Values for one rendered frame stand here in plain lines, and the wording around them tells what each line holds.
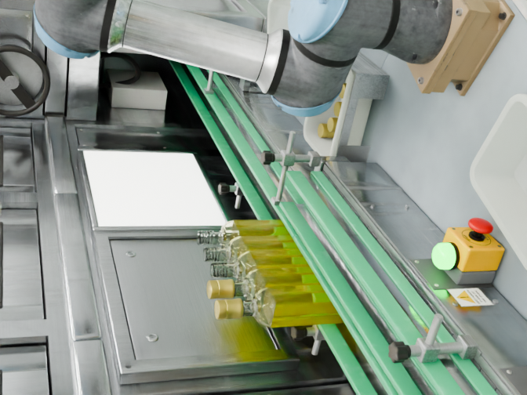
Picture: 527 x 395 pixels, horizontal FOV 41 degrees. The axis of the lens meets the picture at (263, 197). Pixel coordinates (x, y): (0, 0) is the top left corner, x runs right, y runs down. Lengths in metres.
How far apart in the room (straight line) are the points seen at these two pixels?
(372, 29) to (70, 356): 0.78
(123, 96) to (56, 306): 1.07
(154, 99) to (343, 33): 1.33
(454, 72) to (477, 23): 0.10
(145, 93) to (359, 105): 1.03
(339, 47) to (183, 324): 0.61
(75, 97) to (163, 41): 1.06
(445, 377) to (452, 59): 0.52
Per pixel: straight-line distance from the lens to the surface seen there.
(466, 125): 1.30
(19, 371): 1.37
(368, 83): 1.52
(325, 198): 1.39
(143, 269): 1.55
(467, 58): 1.25
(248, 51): 1.22
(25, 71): 2.21
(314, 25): 1.14
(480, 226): 1.18
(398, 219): 1.34
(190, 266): 1.58
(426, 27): 1.20
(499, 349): 1.09
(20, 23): 2.19
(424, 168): 1.41
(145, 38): 1.22
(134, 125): 2.28
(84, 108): 2.26
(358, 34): 1.17
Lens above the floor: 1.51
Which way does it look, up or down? 20 degrees down
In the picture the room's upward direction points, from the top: 90 degrees counter-clockwise
